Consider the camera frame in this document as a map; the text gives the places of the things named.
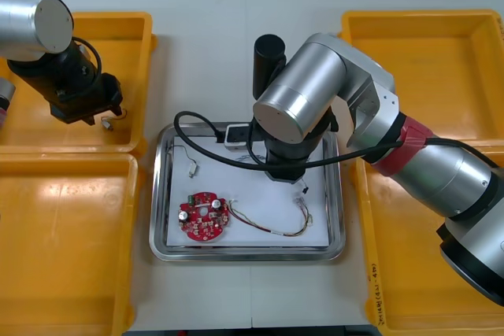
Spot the yellow-orange plastic bin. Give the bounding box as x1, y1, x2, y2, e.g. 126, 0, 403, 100
350, 150, 504, 336
340, 9, 504, 149
0, 11, 158, 155
0, 153, 147, 336

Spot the blue-white wire harness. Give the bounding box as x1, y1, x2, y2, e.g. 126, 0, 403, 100
235, 153, 311, 196

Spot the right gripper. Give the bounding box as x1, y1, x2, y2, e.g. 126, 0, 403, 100
265, 161, 308, 185

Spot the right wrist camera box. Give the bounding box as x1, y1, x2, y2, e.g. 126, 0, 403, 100
224, 124, 250, 153

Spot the round red circuit board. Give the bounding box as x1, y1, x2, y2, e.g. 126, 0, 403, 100
175, 190, 234, 242

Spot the small metal solenoid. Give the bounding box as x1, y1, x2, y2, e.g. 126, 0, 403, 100
101, 108, 129, 131
171, 144, 200, 178

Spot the red black green-yellow wire harness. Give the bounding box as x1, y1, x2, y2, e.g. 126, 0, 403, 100
225, 195, 315, 237

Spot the white paper sheet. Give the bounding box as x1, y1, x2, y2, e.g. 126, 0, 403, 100
166, 137, 332, 249

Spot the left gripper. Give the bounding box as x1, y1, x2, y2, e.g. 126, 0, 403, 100
49, 72, 124, 127

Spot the steel tray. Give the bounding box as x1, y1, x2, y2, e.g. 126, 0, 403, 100
149, 121, 347, 263

